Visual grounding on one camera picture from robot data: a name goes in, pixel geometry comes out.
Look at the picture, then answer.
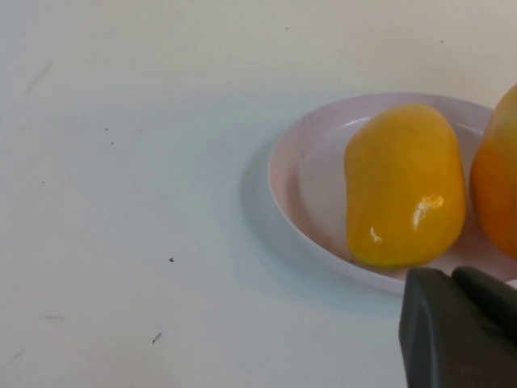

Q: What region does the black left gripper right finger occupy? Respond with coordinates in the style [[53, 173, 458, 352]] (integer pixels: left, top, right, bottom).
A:
[[451, 265, 517, 349]]

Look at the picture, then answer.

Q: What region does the pink round plate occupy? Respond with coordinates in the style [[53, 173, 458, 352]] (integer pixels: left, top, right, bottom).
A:
[[267, 92, 517, 296]]

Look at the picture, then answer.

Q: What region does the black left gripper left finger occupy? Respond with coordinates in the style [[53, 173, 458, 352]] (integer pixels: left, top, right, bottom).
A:
[[397, 267, 517, 388]]

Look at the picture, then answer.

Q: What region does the small yellow mango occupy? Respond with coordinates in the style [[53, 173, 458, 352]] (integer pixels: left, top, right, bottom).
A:
[[343, 103, 467, 271]]

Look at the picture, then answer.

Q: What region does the large mango with orange blush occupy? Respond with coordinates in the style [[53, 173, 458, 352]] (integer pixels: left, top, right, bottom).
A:
[[470, 82, 517, 259]]

